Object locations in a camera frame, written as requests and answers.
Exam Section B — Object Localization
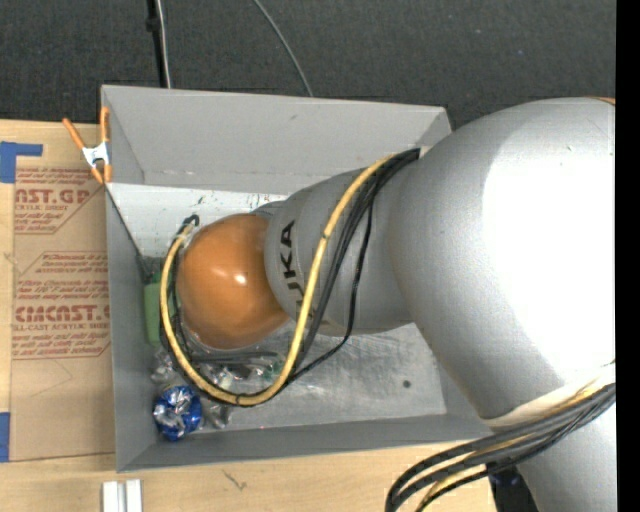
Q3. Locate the pale green block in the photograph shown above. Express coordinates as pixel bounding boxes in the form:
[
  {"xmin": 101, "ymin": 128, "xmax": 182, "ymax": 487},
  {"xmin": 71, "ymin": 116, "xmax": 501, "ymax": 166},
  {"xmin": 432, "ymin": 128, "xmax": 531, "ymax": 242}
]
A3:
[{"xmin": 143, "ymin": 269, "xmax": 177, "ymax": 348}]

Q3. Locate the clear crumpled plastic piece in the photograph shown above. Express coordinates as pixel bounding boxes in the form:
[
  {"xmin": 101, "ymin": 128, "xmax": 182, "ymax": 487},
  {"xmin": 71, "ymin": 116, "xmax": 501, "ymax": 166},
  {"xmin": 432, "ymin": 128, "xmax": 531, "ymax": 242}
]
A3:
[{"xmin": 150, "ymin": 349, "xmax": 177, "ymax": 385}]

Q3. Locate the brown cardboard board red print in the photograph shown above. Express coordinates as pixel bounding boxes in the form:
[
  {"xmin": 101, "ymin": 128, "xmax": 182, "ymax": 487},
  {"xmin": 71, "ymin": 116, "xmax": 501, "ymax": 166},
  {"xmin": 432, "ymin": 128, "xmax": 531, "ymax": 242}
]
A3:
[{"xmin": 0, "ymin": 118, "xmax": 118, "ymax": 464}]

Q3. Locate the grey metal bin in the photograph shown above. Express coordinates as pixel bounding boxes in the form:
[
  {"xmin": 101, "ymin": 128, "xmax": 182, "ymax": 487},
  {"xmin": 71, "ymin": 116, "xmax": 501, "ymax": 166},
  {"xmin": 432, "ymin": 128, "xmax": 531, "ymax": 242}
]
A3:
[{"xmin": 99, "ymin": 83, "xmax": 495, "ymax": 474}]

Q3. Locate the blue and silver foil ball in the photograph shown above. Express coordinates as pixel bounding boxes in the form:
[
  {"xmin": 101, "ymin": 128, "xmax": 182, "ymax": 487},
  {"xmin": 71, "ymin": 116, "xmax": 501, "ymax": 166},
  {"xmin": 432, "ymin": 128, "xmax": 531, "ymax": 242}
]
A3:
[{"xmin": 151, "ymin": 384, "xmax": 204, "ymax": 443}]

